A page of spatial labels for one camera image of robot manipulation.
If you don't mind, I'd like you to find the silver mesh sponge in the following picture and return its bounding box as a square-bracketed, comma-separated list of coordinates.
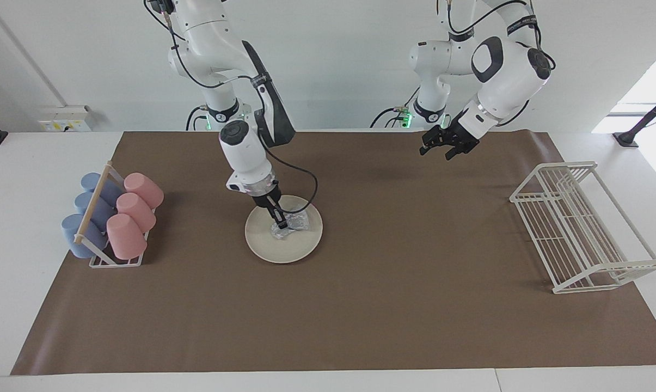
[271, 212, 310, 240]

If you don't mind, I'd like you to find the cream round plate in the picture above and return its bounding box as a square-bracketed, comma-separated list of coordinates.
[244, 194, 323, 265]

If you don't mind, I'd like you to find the pink plastic cup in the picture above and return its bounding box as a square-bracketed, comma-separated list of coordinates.
[106, 213, 148, 260]
[124, 173, 164, 209]
[115, 192, 157, 232]

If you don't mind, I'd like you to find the brown table mat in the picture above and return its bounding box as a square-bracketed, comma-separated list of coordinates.
[10, 130, 656, 376]

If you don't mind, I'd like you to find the blue plastic cup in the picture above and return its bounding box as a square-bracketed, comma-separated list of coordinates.
[81, 173, 124, 205]
[75, 192, 116, 229]
[61, 214, 108, 259]

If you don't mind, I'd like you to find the white cup rack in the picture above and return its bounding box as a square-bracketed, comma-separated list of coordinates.
[73, 161, 155, 268]

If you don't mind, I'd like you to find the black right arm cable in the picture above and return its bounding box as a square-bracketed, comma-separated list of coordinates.
[145, 0, 318, 216]

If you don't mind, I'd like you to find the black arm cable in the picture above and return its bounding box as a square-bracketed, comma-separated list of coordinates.
[145, 0, 318, 216]
[446, 0, 556, 127]

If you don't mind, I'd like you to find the black base cable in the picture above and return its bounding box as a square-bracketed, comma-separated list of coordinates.
[185, 105, 210, 132]
[369, 86, 422, 130]

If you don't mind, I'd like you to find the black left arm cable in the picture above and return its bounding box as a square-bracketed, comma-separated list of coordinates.
[446, 0, 556, 127]

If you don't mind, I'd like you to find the white wire rack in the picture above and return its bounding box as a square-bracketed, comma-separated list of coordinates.
[509, 161, 656, 295]

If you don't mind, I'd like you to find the white wall socket box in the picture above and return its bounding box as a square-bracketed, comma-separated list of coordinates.
[38, 106, 93, 133]

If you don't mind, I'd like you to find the white wall conduit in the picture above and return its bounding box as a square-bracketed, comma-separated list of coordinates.
[0, 0, 68, 107]

